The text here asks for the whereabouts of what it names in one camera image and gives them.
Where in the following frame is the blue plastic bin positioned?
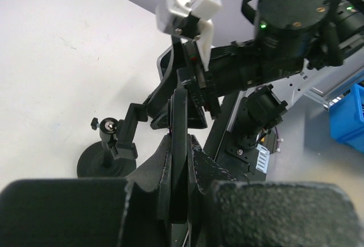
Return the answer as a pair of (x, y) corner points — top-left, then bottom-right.
(329, 84), (363, 152)

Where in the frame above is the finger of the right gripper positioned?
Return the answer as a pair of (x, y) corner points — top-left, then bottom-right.
(146, 36), (185, 130)
(187, 98), (208, 129)

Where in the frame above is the black round base phone stand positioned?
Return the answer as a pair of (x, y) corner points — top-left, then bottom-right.
(77, 103), (148, 178)

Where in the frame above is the right white cable duct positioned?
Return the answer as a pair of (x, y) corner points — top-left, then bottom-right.
(256, 145), (270, 174)

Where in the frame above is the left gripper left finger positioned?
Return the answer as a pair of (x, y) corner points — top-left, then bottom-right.
(1, 135), (171, 246)

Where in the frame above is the silver edged black phone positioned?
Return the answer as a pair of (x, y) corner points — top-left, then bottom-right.
(156, 46), (174, 82)

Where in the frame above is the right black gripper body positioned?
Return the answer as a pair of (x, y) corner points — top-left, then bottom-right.
(177, 42), (221, 116)

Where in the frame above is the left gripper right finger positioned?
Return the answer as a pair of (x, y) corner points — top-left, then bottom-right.
(187, 135), (363, 246)

